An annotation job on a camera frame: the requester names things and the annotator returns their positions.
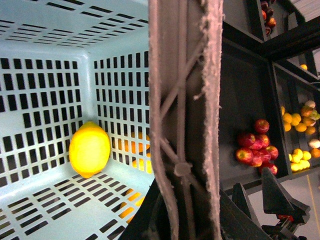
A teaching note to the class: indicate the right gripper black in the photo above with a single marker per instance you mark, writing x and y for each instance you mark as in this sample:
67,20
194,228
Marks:
290,214

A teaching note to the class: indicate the light blue plastic basket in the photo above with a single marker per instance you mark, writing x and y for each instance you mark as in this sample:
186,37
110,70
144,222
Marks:
64,63

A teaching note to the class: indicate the yellow lemon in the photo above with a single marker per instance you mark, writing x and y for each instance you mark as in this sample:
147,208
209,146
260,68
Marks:
89,150

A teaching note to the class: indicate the red apple pile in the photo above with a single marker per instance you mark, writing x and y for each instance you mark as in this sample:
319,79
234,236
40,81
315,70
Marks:
255,149

